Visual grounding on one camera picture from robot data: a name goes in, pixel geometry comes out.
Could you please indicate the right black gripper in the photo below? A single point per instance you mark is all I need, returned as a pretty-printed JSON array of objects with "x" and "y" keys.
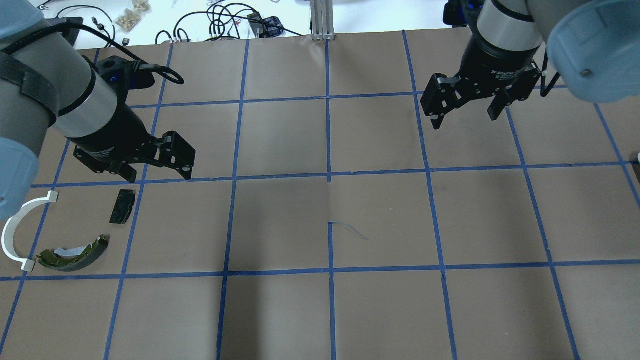
[{"x": 492, "y": 67}]

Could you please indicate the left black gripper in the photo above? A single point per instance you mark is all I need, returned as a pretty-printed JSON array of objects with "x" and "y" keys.
[{"x": 116, "y": 132}]

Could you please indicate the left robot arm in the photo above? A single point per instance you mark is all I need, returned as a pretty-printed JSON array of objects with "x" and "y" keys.
[{"x": 46, "y": 83}]

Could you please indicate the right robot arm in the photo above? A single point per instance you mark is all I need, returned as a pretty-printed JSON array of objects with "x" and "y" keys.
[{"x": 515, "y": 45}]

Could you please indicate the black brake pad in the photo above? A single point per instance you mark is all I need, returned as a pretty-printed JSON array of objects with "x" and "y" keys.
[{"x": 123, "y": 206}]

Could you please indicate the green brake shoe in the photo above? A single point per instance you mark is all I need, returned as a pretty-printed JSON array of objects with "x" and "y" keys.
[{"x": 74, "y": 259}]

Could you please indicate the bag of small parts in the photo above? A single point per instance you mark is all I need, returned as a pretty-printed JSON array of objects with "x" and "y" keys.
[{"x": 132, "y": 15}]

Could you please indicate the white curved plastic bracket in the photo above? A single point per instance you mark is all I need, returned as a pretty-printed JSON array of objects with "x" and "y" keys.
[{"x": 12, "y": 224}]

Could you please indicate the aluminium frame post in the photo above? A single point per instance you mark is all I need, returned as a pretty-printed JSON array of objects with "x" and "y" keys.
[{"x": 322, "y": 20}]

